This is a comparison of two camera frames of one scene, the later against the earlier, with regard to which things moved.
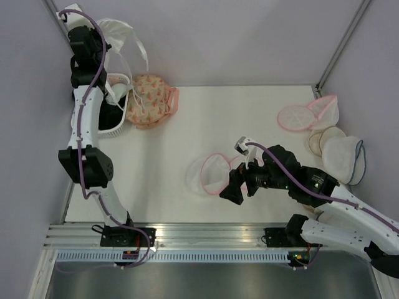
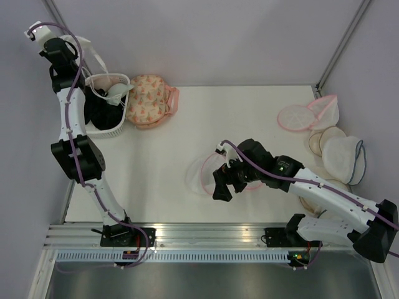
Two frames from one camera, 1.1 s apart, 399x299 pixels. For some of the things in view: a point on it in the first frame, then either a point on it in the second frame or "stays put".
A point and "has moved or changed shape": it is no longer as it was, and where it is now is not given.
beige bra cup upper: (317, 141) stays put
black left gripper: (94, 33) to (43, 53)
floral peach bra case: (150, 101) stays put
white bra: (117, 32) has moved or changed shape
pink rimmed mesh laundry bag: (209, 173) stays put
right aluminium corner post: (359, 14) stays put
